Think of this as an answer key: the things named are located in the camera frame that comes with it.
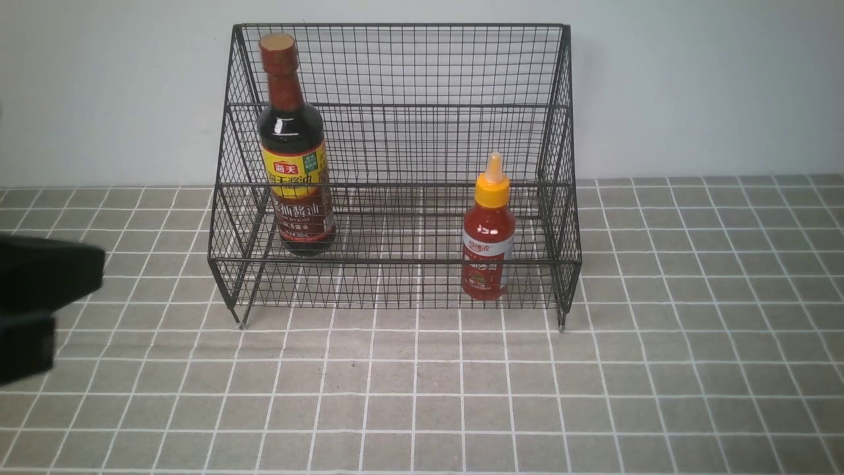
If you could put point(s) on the red ketchup squeeze bottle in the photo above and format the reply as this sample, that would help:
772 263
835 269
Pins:
488 232

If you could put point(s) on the dark soy sauce bottle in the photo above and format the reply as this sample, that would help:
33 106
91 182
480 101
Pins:
293 150

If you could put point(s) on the black wire mesh shelf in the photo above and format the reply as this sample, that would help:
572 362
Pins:
410 112

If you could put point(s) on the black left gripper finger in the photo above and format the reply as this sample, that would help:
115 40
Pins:
27 346
39 274

